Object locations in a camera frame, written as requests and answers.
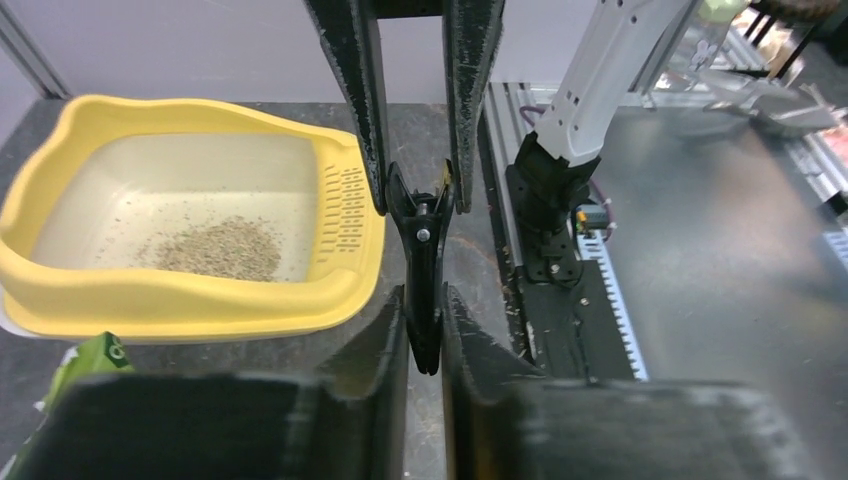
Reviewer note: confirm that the grey cat litter pellets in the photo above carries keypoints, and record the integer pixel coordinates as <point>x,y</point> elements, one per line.
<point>234,248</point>

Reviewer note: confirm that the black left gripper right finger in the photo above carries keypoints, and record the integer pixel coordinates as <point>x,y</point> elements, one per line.
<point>482,407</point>

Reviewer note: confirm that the yellow plastic litter box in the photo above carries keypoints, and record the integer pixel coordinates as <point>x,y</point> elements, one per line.
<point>114,172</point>

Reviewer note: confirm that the black bag clip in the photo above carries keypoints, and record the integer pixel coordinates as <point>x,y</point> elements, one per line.
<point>422,221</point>

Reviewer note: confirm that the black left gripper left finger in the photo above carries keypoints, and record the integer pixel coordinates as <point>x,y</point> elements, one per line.
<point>359,432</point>

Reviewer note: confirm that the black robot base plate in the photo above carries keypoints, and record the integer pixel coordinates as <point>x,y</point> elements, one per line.
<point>558,314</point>

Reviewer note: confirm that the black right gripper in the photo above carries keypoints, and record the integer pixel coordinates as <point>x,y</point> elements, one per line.
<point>350,39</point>

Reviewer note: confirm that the grey slotted cable duct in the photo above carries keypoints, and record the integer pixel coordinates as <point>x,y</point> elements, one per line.
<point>592,247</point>

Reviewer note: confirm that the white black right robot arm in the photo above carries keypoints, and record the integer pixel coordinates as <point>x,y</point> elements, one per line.
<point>616,44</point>

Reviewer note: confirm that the green cat litter bag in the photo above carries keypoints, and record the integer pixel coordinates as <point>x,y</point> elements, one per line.
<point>103,354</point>

